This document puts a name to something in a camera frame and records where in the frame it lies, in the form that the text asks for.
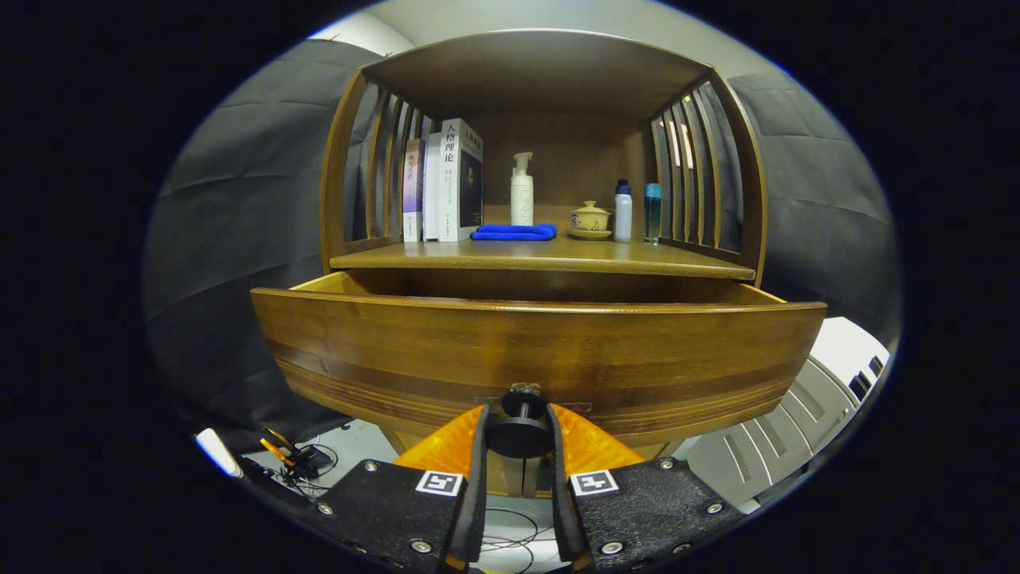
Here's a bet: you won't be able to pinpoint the white book with portrait cover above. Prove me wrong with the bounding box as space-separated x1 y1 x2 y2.
438 118 485 242

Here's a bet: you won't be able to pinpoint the white pump bottle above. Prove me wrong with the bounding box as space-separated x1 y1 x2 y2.
510 151 535 227

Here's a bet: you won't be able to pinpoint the clear blue bottle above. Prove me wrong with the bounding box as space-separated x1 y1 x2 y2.
644 183 663 246

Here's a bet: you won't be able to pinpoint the thin white book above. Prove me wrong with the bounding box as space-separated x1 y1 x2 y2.
422 132 444 242

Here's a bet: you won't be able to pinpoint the grey and white cabinet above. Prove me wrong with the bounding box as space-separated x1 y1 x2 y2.
685 316 891 515

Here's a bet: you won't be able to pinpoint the white bottle with blue cap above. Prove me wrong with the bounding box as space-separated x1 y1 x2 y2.
614 179 634 243

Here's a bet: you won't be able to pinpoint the yellow lidded teacup with saucer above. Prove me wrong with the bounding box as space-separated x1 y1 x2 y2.
567 200 614 242

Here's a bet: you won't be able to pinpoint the purple book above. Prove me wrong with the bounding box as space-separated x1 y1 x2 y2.
402 138 426 243

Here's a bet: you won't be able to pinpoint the black power adapter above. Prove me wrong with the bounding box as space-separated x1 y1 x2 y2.
291 445 335 479

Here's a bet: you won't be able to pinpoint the wooden drawer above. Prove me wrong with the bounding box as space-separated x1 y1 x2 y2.
250 269 828 449

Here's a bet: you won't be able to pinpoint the blue folded cloth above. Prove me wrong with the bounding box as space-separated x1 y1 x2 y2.
470 222 559 242

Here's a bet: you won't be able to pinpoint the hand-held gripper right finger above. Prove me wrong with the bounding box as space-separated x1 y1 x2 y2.
546 403 750 573

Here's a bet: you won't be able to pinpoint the black drawer knob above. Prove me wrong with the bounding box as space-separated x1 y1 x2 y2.
486 383 555 459

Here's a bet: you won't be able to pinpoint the white object on floor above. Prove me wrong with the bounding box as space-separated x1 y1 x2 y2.
195 428 244 479

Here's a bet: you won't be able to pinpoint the brown wooden cabinet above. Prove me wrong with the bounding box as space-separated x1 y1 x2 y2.
319 29 768 499

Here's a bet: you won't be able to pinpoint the black floor cables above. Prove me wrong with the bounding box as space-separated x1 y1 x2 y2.
481 508 543 573

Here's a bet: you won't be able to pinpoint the wooden countertop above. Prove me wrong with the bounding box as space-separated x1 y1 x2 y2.
329 235 756 281

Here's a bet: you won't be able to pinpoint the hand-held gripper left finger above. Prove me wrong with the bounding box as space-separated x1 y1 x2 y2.
307 403 491 573

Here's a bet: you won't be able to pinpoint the orange and black tool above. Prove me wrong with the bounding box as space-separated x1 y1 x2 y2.
259 427 296 471

